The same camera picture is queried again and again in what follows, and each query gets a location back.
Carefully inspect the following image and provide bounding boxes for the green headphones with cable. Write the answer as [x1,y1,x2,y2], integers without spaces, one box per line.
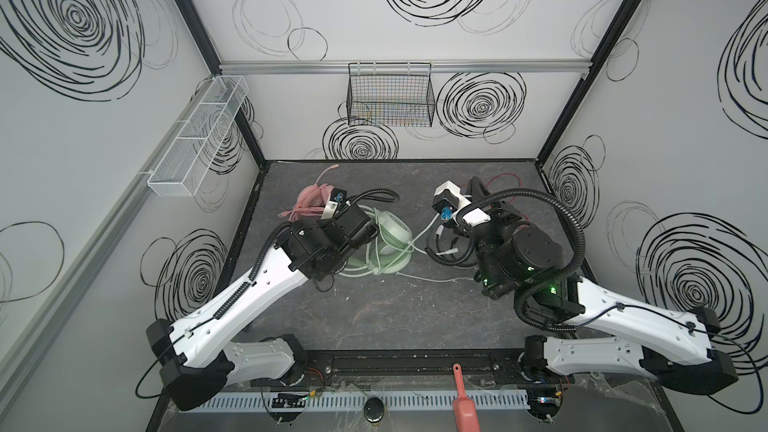
[338,205,458,283]

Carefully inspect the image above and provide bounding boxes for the red dustpan brush handle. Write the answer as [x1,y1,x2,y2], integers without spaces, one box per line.
[452,363,480,432]

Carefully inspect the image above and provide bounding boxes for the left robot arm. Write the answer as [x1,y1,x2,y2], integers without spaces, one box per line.
[146,188,399,411]

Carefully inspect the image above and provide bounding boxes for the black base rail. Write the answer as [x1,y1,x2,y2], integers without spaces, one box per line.
[173,347,652,388]

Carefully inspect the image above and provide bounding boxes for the black white headphones red cable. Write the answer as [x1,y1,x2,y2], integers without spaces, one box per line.
[425,172,523,269]

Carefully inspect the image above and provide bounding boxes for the clear plastic wall shelf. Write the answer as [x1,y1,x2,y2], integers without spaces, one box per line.
[147,75,248,198]

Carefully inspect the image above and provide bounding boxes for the black round knob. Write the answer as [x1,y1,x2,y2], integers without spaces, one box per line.
[362,396,386,424]

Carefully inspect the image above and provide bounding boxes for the white slotted cable duct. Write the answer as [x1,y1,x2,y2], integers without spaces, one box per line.
[178,388,532,414]

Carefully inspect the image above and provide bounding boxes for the pink headphones with cable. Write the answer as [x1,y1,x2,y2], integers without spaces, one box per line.
[278,164,339,222]

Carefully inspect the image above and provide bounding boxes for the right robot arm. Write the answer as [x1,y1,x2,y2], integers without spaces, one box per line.
[441,188,739,398]

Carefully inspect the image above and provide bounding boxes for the black wire basket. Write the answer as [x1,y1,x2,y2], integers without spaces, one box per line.
[345,61,437,128]

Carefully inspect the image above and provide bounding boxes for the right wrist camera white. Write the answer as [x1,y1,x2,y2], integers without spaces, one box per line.
[432,181,491,228]

